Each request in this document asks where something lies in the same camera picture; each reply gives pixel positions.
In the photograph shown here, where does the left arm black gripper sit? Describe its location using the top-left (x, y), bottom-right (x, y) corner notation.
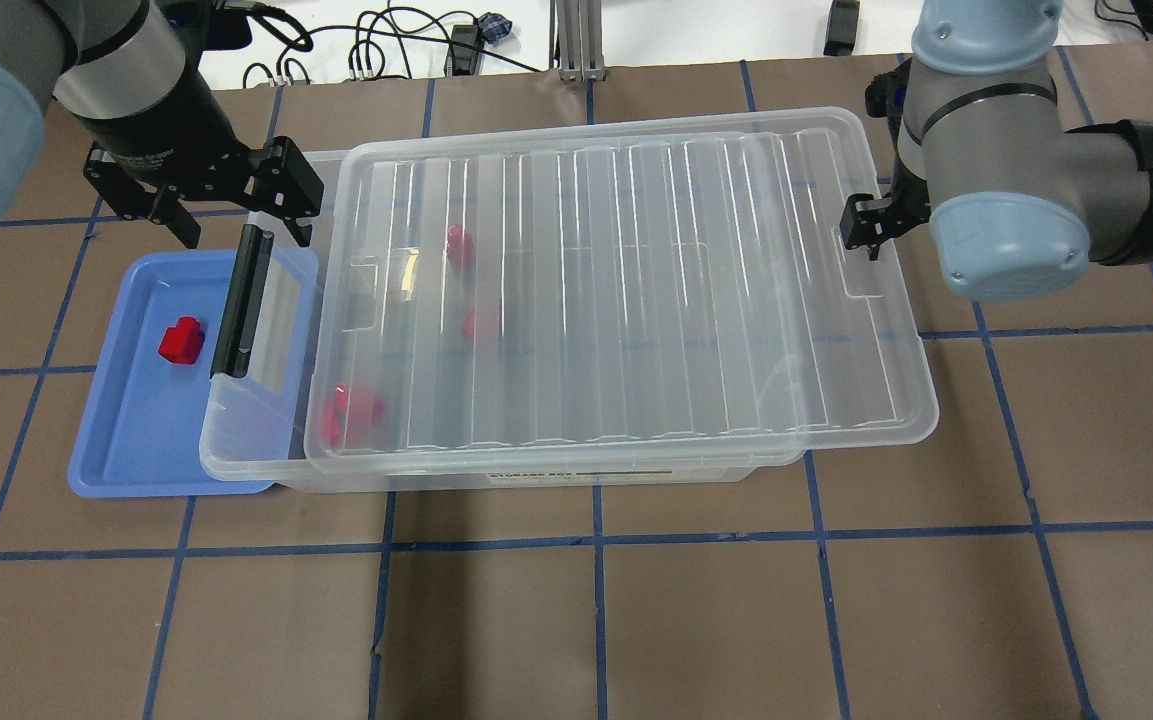
top-left (83, 95), bottom-right (324, 250)

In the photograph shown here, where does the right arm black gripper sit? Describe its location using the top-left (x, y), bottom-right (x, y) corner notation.
top-left (841, 70), bottom-right (930, 263)

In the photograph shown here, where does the clear plastic box lid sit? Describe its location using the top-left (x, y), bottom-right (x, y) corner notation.
top-left (306, 108), bottom-right (940, 483)

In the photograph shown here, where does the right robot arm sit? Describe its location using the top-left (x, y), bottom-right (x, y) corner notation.
top-left (55, 1), bottom-right (1153, 303)

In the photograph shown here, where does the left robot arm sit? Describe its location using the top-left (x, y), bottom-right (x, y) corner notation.
top-left (0, 1), bottom-right (324, 249)

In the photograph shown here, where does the clear plastic storage box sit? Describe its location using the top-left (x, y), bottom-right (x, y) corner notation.
top-left (198, 137), bottom-right (805, 493)

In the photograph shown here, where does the black power adapter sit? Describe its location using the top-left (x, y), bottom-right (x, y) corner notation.
top-left (822, 0), bottom-right (861, 57)

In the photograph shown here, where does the blue plastic tray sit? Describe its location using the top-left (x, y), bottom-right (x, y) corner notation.
top-left (68, 247), bottom-right (321, 498)

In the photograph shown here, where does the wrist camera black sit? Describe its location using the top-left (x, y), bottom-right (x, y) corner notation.
top-left (156, 1), bottom-right (253, 53)

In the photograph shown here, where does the black box latch handle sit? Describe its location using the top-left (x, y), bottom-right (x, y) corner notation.
top-left (210, 224), bottom-right (274, 378)

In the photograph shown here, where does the black cables bundle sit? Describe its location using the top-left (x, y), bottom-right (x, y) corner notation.
top-left (241, 5), bottom-right (547, 89)

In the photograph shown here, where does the aluminium frame post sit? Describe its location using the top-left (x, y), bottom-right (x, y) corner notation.
top-left (550, 0), bottom-right (606, 83)

